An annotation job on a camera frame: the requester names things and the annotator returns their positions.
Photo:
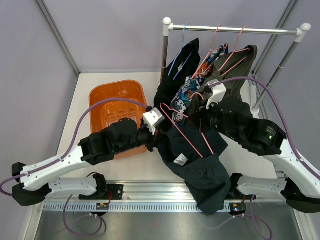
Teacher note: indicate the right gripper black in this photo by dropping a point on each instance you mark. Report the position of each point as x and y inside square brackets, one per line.
[201, 117]

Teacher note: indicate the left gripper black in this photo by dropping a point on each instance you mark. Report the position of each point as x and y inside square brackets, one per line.
[152, 139]

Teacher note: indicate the dark navy shorts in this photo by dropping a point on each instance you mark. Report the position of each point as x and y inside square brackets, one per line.
[195, 158]

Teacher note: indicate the black shorts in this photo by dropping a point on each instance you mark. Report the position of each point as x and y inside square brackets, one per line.
[185, 64]

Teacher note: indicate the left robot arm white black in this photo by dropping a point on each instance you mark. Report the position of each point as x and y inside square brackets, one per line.
[44, 180]

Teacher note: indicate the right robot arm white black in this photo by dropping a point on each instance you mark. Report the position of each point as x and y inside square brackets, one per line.
[299, 186]

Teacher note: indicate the olive green shorts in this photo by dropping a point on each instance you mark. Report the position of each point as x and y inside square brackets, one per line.
[234, 64]

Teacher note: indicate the patterned blue orange shorts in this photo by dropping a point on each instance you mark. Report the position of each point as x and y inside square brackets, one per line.
[193, 83]

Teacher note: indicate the orange plastic basket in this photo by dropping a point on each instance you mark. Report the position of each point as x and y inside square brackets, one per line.
[118, 100]

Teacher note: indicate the metal clothes rack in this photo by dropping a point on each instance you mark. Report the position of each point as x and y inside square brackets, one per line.
[298, 34]

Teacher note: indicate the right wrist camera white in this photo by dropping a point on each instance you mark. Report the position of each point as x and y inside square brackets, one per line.
[216, 93]

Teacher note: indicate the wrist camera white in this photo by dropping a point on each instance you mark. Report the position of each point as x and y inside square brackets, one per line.
[216, 93]
[152, 119]

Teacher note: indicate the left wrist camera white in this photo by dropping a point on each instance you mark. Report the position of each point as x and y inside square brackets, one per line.
[152, 119]

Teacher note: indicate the aluminium mounting rail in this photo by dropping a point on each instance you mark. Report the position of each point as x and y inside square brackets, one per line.
[150, 190]

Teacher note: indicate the white slotted cable duct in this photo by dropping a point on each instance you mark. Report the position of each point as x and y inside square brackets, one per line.
[126, 207]

